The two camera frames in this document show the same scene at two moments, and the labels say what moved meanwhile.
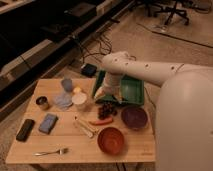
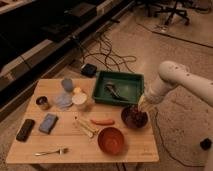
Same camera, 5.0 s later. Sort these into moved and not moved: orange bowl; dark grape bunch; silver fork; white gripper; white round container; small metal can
Moved: dark grape bunch; white gripper
Not moved: silver fork; small metal can; white round container; orange bowl
